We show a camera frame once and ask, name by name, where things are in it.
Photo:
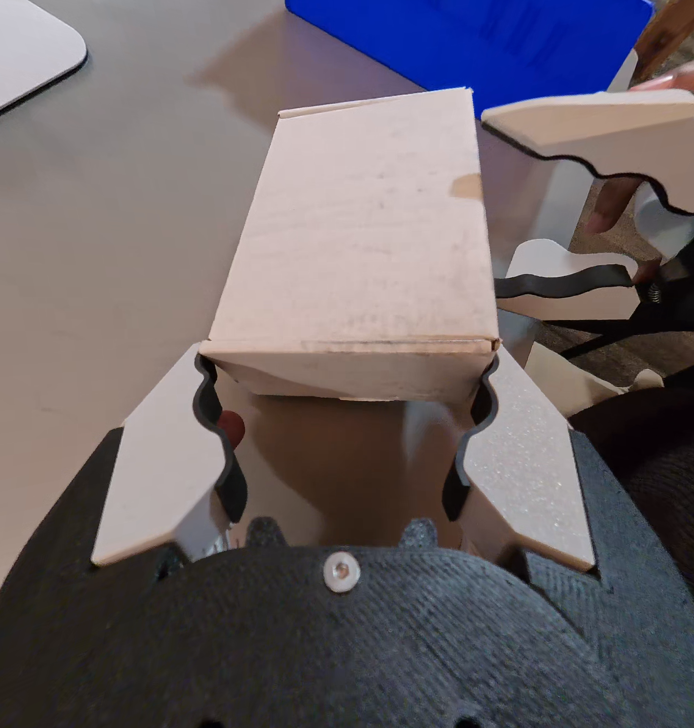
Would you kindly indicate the white document stand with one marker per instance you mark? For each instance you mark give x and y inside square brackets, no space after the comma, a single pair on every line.
[17,51]

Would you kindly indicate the person's right hand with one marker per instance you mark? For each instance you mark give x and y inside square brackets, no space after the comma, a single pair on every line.
[614,199]

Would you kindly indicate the brown wooden table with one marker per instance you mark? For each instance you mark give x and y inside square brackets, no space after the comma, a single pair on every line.
[665,28]

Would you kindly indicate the person's left hand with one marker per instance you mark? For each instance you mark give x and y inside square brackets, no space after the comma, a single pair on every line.
[233,426]

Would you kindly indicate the person's black knitted sweater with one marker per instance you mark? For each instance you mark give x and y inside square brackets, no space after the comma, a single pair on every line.
[665,483]

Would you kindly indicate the person's tan trouser leg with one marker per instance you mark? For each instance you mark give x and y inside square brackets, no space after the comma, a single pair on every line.
[580,375]

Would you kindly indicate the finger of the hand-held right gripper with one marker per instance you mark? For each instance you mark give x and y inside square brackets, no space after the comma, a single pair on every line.
[608,131]
[563,307]

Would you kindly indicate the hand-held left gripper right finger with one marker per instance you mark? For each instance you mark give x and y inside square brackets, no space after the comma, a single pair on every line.
[529,472]

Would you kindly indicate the blue plastic bin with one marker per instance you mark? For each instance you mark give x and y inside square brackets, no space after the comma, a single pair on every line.
[466,40]

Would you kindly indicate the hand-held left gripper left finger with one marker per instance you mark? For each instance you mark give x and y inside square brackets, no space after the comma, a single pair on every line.
[159,472]

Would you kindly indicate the white cardboard mailer box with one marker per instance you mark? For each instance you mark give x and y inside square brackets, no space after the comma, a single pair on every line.
[352,227]

